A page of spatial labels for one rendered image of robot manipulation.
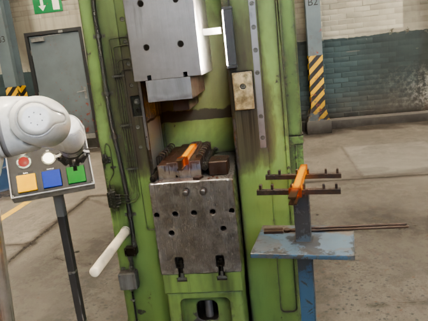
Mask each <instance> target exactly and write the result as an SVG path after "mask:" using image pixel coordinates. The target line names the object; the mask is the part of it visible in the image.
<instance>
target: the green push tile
mask: <svg viewBox="0 0 428 321"><path fill-rule="evenodd" d="M66 173H67V177H68V183H69V185H71V184H74V183H81V182H86V181H87V179H86V176H85V169H84V165H81V166H77V171H73V167H69V168H66Z"/></svg>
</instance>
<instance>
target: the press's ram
mask: <svg viewBox="0 0 428 321"><path fill-rule="evenodd" d="M123 4H124V13H125V21H126V26H127V35H128V40H129V48H130V53H131V62H132V70H133V75H134V81H135V82H143V81H149V80H161V79H168V78H181V77H185V76H199V75H203V74H205V73H208V72H210V71H212V63H211V51H210V39H209V35H214V34H222V28H221V27H213V28H208V21H207V14H206V2H205V0H123Z"/></svg>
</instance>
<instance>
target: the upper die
mask: <svg viewBox="0 0 428 321"><path fill-rule="evenodd" d="M145 83H146V91H147V96H148V102H149V103H152V102H160V101H173V100H180V99H192V98H194V97H196V96H197V95H198V94H200V93H201V92H202V91H204V90H205V87H204V76H203V75H199V76H185V77H181V78H168V79H161V80H149V81H145Z"/></svg>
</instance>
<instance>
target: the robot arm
mask: <svg viewBox="0 0 428 321"><path fill-rule="evenodd" d="M84 142H85V130H84V128H83V125H82V123H81V122H80V120H79V119H78V118H77V117H75V116H73V115H69V114H68V112H67V110H66V109H65V108H64V107H63V106H62V105H61V104H59V103H58V102H57V101H54V100H53V99H50V98H48V97H44V96H30V97H27V96H3V97H0V176H1V172H2V167H3V162H4V158H7V157H13V156H17V155H22V154H25V153H29V152H33V151H37V150H40V149H41V148H51V149H55V150H59V152H60V153H55V160H57V161H60V162H61V163H62V164H63V165H65V166H67V165H68V164H69V167H73V171H77V166H79V165H80V162H81V163H84V162H85V159H86V158H87V156H89V155H90V151H89V148H86V149H85V150H84V149H83V148H84V147H83V146H84ZM79 157H80V158H79ZM67 159H68V160H67ZM0 321H15V314H14V309H13V300H12V295H11V286H10V277H9V272H8V263H7V258H6V249H5V244H4V235H3V226H2V221H1V212H0Z"/></svg>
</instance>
